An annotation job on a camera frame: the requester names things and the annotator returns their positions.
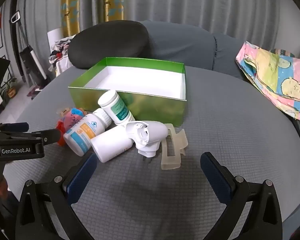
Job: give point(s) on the plain white bottle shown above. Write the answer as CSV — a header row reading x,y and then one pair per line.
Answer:
x,y
110,145

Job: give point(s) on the white plastic nozzle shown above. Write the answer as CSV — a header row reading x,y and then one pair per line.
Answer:
x,y
155,132

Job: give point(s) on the black cushion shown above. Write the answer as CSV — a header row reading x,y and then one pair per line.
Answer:
x,y
107,42

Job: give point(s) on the dark patterned floor mat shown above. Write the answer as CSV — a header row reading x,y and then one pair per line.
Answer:
x,y
35,92

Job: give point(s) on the white paper bag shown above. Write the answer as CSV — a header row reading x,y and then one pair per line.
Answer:
x,y
55,33

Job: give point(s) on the white bottle with orange label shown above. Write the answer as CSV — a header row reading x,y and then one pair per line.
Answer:
x,y
82,135

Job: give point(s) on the pink bottle with red cap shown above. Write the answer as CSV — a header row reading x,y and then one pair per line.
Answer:
x,y
73,118

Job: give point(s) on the pile of clothes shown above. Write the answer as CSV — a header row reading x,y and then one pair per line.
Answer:
x,y
57,55

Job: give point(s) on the green cardboard box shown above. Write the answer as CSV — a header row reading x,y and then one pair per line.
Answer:
x,y
152,107

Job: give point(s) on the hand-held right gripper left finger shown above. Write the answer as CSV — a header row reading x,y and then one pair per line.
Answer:
x,y
82,177

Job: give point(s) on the potted plant in yellow pot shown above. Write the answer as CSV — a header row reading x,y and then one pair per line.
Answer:
x,y
11,91

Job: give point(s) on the gold patterned curtain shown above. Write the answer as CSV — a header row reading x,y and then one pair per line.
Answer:
x,y
71,2
114,0

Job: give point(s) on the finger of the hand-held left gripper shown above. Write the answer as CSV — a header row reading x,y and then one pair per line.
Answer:
x,y
51,136
15,127

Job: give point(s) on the white bottle with green label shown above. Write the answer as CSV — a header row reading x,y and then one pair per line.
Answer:
x,y
115,107

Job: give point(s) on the grey curtain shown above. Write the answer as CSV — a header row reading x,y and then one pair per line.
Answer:
x,y
190,5

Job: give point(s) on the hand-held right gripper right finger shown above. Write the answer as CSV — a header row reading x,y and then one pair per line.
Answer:
x,y
215,177

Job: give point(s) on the clear hair claw clip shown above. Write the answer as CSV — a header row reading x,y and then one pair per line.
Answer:
x,y
170,162

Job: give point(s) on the colourful printed cloth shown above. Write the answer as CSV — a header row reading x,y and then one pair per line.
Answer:
x,y
277,80

